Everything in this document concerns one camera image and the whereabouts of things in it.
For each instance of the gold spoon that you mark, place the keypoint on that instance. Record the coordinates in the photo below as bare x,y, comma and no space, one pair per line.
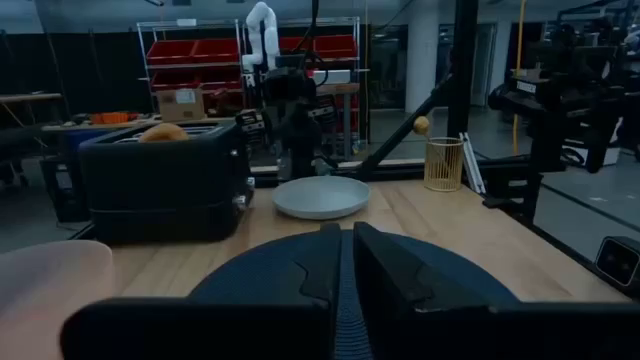
421,125

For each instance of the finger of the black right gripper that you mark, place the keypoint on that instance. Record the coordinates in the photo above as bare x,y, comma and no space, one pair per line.
308,162
296,162

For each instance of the metal shelving rack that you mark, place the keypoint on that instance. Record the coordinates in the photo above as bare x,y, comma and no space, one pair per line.
150,50

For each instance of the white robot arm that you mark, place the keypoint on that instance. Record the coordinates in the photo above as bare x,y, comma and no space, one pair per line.
262,35

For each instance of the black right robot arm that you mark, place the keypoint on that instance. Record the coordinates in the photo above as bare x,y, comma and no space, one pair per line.
290,85

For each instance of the black table-level camera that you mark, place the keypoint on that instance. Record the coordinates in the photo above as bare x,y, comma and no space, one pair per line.
620,260

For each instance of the black four-slot toaster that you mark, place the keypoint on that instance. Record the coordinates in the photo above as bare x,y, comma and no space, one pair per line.
160,185

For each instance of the pale grey plate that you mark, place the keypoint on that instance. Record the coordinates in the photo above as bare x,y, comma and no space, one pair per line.
320,197

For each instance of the white column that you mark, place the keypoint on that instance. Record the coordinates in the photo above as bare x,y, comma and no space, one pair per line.
422,55

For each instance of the yellow pole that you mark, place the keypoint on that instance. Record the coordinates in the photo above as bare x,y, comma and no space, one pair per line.
520,60

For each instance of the pink bowl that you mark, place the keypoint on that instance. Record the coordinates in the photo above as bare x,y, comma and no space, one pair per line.
45,290

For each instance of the red plastic storage bin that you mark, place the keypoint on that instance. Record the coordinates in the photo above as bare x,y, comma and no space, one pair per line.
336,46
216,50
170,51
175,80

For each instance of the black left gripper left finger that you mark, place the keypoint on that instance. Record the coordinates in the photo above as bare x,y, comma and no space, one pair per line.
280,325

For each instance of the bagel half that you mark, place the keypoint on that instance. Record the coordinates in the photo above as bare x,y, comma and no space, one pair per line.
162,134

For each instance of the white metal rails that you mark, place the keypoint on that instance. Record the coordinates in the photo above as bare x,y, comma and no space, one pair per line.
472,162

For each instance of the cardboard box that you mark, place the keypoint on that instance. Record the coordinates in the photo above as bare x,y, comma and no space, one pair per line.
181,105

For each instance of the round dark blue woven placemat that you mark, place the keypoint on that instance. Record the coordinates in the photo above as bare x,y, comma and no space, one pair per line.
240,280

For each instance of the neighbouring black robot station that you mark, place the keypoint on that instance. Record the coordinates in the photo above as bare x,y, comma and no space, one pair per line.
565,90

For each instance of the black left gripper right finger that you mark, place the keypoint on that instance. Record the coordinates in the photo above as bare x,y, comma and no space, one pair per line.
450,330

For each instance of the orange object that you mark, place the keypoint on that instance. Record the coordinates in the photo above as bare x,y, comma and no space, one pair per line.
111,118

